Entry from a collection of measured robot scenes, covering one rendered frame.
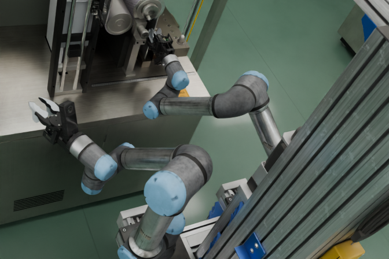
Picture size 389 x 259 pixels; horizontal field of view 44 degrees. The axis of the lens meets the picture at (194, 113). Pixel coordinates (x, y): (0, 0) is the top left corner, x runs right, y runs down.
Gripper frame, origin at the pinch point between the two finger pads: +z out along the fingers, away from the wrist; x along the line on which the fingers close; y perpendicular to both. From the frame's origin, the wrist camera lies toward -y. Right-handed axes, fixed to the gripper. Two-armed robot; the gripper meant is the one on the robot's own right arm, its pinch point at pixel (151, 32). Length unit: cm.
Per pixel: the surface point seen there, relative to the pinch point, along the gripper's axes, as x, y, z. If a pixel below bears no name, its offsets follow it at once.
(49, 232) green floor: 47, -109, -35
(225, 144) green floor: -84, -109, -3
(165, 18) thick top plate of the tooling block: -15.8, -5.9, 15.9
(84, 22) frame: 38.8, 20.6, -13.8
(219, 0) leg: -71, -22, 47
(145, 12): 8.9, 16.4, -4.7
